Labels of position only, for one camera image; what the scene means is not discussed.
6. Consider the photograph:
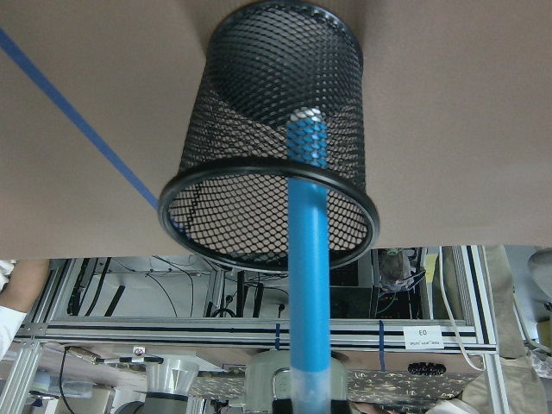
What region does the white label sticker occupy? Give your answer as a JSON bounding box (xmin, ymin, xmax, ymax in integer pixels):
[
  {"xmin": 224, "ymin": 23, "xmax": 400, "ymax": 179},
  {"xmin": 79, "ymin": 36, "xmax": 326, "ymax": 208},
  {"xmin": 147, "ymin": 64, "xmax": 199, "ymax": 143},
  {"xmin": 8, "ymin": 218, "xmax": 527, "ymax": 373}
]
[{"xmin": 403, "ymin": 325, "xmax": 444, "ymax": 350}]

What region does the seated person white shirt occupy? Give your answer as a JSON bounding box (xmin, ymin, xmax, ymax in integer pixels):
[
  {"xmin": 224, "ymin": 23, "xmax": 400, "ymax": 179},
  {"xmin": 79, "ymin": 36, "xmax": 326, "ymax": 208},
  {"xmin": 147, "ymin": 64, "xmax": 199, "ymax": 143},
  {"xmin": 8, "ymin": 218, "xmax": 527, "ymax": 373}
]
[{"xmin": 1, "ymin": 259, "xmax": 50, "ymax": 359}]

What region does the brown paper table cover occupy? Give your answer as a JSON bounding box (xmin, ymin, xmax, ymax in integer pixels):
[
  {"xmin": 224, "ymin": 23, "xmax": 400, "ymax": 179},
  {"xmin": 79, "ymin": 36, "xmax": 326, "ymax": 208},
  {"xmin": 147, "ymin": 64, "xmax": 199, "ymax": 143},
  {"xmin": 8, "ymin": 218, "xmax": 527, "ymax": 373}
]
[{"xmin": 1, "ymin": 1, "xmax": 551, "ymax": 259}]

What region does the blue marker pen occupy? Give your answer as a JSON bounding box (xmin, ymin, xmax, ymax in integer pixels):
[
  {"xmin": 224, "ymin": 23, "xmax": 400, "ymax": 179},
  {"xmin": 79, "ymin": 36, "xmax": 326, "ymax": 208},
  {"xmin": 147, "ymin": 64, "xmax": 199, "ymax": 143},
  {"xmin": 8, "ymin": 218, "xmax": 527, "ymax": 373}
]
[{"xmin": 284, "ymin": 107, "xmax": 333, "ymax": 414}]

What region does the aluminium frame rail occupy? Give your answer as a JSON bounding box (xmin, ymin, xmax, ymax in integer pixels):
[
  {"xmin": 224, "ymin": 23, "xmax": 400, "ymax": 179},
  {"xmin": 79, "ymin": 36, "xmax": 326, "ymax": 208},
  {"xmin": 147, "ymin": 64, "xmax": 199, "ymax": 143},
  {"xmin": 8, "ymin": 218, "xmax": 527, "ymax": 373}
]
[{"xmin": 16, "ymin": 317, "xmax": 498, "ymax": 354}]

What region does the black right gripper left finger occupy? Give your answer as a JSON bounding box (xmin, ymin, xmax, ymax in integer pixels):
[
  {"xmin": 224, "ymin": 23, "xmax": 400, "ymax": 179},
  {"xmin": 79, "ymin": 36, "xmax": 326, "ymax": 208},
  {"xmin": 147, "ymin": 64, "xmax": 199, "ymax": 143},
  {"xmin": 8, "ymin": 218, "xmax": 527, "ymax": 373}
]
[{"xmin": 272, "ymin": 398, "xmax": 293, "ymax": 414}]

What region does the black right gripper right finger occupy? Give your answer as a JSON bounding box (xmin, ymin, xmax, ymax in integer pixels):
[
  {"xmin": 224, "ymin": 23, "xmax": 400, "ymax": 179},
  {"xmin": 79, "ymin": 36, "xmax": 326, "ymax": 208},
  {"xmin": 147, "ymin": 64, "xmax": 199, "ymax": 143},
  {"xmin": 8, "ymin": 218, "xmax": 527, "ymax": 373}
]
[{"xmin": 330, "ymin": 399, "xmax": 351, "ymax": 414}]

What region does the black mesh cup near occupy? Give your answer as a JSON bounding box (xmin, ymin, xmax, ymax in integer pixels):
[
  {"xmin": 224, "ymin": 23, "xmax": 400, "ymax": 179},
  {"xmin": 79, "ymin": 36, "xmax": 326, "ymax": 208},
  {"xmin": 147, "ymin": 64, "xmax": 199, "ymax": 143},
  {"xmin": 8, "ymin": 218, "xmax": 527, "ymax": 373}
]
[{"xmin": 158, "ymin": 1, "xmax": 380, "ymax": 273}]

